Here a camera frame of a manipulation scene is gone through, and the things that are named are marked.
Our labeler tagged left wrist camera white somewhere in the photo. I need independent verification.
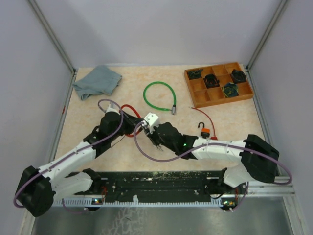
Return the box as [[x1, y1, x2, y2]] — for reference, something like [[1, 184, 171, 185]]
[[105, 102, 119, 114]]

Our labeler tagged black orange rolled sock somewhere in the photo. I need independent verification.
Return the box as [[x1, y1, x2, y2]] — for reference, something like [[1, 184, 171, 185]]
[[204, 74, 220, 89]]

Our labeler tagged grey cable duct rail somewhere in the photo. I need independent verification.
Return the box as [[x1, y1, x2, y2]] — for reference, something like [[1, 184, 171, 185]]
[[48, 197, 235, 208]]

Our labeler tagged green cable lock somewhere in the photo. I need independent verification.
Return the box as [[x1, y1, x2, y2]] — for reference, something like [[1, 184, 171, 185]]
[[142, 81, 177, 115]]

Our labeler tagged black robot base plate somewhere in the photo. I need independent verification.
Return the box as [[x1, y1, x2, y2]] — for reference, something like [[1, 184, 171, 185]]
[[84, 171, 246, 203]]

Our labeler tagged orange black padlock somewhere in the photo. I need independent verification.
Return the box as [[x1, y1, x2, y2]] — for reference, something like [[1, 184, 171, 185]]
[[198, 122, 210, 139]]

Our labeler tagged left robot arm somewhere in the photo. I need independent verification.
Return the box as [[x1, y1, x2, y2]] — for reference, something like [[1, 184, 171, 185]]
[[13, 111, 143, 217]]

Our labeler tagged green black rolled sock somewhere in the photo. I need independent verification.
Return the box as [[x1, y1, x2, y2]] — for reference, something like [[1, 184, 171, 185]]
[[187, 69, 203, 80]]

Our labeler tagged blue grey folded cloth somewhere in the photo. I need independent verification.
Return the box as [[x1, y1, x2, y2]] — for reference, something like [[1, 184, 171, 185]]
[[73, 65, 122, 100]]

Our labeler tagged red cable padlock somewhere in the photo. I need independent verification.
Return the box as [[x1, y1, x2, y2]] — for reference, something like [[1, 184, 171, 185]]
[[187, 105, 220, 141]]

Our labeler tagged rolled dark sock in tray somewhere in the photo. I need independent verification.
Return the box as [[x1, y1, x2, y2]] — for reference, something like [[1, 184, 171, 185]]
[[222, 82, 239, 98]]

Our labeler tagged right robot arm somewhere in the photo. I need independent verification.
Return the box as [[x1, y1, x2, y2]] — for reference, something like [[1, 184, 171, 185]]
[[142, 122, 279, 194]]

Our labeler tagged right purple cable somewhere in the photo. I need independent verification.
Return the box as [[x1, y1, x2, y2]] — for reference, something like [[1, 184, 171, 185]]
[[133, 122, 293, 184]]

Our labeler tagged red translucent cable lock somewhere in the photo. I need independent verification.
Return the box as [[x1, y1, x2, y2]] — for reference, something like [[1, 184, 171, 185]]
[[121, 104, 142, 135]]

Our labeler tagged wooden compartment tray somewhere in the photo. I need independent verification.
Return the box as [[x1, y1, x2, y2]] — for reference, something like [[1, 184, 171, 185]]
[[184, 62, 254, 108]]

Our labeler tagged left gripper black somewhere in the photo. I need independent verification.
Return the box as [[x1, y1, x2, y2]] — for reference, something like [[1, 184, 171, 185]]
[[109, 110, 144, 141]]

